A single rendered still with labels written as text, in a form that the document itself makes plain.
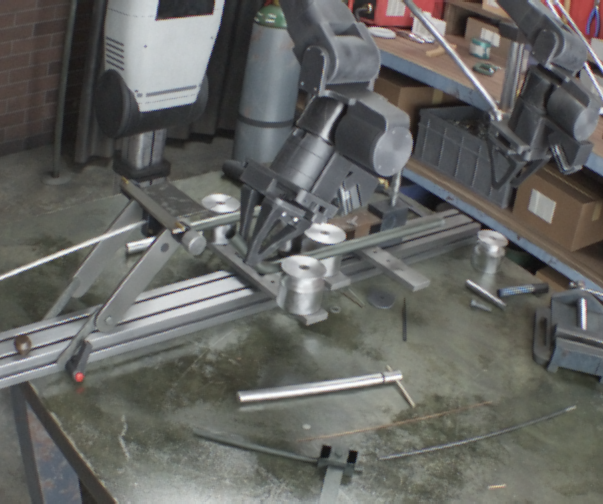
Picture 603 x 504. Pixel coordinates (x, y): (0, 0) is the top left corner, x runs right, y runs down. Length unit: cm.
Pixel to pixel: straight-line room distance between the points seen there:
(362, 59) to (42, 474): 80
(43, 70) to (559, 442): 319
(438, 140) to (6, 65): 201
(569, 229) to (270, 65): 119
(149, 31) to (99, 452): 95
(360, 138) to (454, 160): 182
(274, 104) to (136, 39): 143
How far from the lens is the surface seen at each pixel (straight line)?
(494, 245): 120
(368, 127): 84
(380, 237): 105
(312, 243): 102
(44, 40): 370
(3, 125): 375
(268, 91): 289
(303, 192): 86
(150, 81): 158
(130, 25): 154
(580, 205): 238
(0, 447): 208
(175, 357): 93
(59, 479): 130
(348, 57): 86
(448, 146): 266
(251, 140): 296
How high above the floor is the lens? 143
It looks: 29 degrees down
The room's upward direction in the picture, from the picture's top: 10 degrees clockwise
